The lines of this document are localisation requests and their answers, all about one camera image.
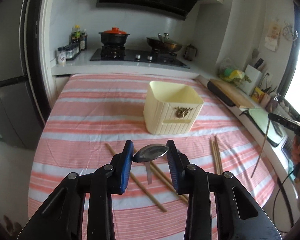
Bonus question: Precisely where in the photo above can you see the pink striped tablecloth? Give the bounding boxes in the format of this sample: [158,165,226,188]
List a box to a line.
[28,74,277,239]

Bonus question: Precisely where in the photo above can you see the bag of vegetables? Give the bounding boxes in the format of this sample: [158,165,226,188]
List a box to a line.
[218,58,251,87]

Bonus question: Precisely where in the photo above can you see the black cable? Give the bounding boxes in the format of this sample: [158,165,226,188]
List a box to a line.
[271,169,297,228]

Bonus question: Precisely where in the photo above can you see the wooden cutting board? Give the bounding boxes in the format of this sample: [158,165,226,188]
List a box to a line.
[207,79,255,108]

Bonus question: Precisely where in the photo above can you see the silver metal spoon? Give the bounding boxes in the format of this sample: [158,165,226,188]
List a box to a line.
[132,144,169,184]

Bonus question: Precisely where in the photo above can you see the wok with glass lid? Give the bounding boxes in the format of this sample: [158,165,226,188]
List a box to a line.
[146,33,183,53]

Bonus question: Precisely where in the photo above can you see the cream plastic utensil box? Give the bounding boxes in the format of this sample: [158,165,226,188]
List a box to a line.
[143,81,204,135]

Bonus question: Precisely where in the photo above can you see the wall hanging calendar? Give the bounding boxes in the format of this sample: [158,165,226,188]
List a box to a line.
[264,17,282,52]

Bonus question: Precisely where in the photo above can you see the black gas hob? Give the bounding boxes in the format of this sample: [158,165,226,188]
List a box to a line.
[90,46,190,69]

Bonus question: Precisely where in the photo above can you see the sauce bottles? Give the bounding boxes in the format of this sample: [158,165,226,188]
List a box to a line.
[70,25,88,51]

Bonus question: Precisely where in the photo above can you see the right hand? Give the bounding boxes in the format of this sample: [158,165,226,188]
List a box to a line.
[291,136,300,165]

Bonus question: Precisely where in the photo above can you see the black clay pot orange lid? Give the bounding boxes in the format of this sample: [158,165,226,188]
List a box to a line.
[99,27,129,46]

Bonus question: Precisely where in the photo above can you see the white knife holder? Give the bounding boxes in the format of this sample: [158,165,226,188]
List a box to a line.
[239,64,263,96]

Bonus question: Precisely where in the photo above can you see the grey refrigerator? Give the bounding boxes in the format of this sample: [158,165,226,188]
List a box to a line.
[0,0,43,150]

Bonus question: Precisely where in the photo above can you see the wooden chopstick pair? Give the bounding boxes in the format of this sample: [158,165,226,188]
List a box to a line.
[215,135,223,174]
[209,138,221,175]

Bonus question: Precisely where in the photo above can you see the yellow packet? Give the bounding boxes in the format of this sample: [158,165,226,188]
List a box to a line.
[251,87,264,103]

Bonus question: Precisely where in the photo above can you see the green cutting board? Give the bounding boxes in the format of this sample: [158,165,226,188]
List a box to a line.
[242,108,286,147]

